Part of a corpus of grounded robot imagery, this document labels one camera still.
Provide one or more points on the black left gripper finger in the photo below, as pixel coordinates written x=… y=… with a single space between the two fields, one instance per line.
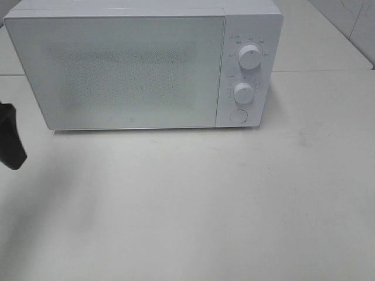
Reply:
x=13 y=154

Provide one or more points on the white round door button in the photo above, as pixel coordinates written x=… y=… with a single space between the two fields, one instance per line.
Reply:
x=238 y=116

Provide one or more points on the white microwave knob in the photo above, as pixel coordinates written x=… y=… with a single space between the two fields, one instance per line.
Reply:
x=249 y=56
x=243 y=93

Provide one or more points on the white microwave oven body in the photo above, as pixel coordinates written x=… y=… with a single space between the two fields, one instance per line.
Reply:
x=258 y=22

